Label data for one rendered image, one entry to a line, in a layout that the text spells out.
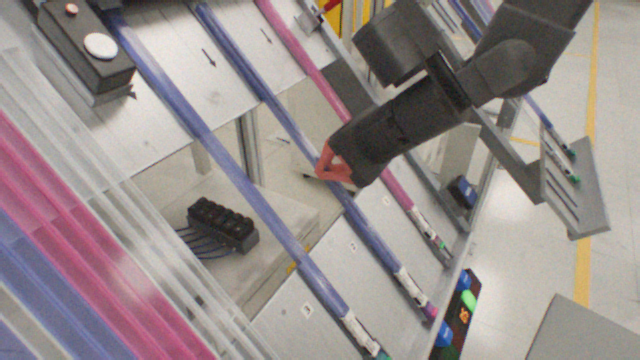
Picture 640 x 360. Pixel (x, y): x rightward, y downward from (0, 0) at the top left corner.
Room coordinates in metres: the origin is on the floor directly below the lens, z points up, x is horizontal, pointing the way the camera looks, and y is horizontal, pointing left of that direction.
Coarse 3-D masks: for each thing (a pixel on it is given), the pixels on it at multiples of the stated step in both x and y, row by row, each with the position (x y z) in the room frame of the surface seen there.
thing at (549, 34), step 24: (504, 0) 0.31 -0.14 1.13; (528, 0) 0.30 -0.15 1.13; (552, 0) 0.29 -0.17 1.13; (576, 0) 0.29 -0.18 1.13; (504, 24) 0.30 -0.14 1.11; (528, 24) 0.29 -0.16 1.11; (552, 24) 0.29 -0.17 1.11; (576, 24) 0.29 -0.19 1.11; (480, 48) 0.30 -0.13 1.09; (552, 48) 0.28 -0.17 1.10; (504, 96) 0.28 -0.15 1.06
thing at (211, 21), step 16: (208, 16) 0.48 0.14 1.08; (224, 32) 0.47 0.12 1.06; (224, 48) 0.46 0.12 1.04; (240, 64) 0.45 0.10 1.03; (256, 80) 0.44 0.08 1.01; (272, 96) 0.44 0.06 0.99; (272, 112) 0.43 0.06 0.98; (288, 128) 0.42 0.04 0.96; (304, 144) 0.41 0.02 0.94; (336, 192) 0.38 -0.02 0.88; (352, 208) 0.37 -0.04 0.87; (368, 224) 0.36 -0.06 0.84; (368, 240) 0.35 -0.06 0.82; (384, 256) 0.34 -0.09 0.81
